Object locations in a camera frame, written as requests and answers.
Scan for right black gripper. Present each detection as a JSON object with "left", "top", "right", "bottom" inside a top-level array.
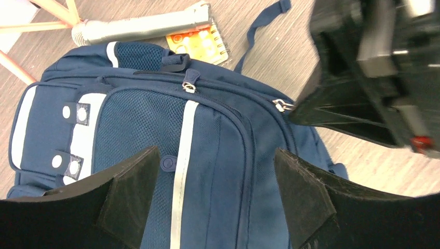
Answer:
[{"left": 289, "top": 1, "right": 439, "bottom": 158}]

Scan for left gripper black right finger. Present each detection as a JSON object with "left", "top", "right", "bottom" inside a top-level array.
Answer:
[{"left": 274, "top": 149, "right": 439, "bottom": 248}]

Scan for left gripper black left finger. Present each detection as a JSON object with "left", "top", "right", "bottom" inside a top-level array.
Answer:
[{"left": 1, "top": 146, "right": 160, "bottom": 248}]

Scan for navy blue student backpack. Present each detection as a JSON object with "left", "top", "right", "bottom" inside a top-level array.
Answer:
[{"left": 7, "top": 0, "right": 350, "bottom": 249}]

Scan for orange calculator toy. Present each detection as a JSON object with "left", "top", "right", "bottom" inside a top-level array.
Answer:
[{"left": 166, "top": 23, "right": 229, "bottom": 65}]

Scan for silver microphone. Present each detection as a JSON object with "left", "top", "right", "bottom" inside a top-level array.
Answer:
[{"left": 71, "top": 1, "right": 213, "bottom": 47}]

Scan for pink music stand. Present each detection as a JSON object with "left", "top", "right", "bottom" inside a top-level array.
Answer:
[{"left": 1, "top": 0, "right": 82, "bottom": 85}]

